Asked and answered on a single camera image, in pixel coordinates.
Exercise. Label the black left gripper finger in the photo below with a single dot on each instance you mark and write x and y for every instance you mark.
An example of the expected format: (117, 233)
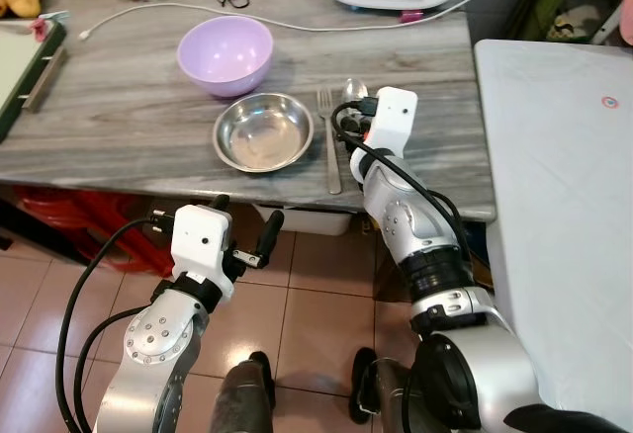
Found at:
(270, 237)
(221, 201)

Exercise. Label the metal spoon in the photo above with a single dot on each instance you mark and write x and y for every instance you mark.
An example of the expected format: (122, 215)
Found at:
(354, 90)

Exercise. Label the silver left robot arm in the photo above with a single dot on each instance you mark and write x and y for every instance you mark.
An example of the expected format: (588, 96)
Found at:
(148, 354)

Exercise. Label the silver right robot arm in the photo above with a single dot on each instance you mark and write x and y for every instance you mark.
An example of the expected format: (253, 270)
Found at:
(465, 354)

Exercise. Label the white plastic bin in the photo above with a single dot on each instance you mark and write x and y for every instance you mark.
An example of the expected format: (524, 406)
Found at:
(307, 220)

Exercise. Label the metal fork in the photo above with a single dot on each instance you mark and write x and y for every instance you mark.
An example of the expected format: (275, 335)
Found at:
(330, 156)

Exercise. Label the stainless steel bowl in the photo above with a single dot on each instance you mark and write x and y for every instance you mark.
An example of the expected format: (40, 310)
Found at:
(263, 133)

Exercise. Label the grey top dark wooden table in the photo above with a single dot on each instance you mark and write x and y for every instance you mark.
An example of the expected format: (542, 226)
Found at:
(435, 201)

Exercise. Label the red plastic stool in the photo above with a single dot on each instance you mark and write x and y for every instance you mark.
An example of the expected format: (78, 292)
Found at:
(89, 230)

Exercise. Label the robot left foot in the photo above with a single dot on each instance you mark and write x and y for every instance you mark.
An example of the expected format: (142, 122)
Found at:
(242, 398)

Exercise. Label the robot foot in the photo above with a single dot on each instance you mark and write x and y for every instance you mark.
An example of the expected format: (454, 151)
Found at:
(242, 398)
(381, 398)

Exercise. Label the purple plastic bowl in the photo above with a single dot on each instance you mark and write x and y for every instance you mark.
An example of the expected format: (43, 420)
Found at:
(226, 55)

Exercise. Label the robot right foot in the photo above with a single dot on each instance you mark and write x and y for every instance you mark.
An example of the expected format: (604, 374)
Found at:
(381, 398)

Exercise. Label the white folding table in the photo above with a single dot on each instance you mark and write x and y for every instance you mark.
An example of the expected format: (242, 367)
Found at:
(554, 206)

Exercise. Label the green rimmed tray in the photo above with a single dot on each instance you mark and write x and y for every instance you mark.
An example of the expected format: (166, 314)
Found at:
(20, 67)

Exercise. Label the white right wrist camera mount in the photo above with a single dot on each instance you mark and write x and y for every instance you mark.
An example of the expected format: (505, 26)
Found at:
(391, 122)

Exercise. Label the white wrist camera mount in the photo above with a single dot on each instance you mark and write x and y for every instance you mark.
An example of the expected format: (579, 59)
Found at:
(391, 122)
(201, 240)

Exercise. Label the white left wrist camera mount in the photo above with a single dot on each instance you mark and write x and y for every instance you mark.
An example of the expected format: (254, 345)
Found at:
(201, 240)

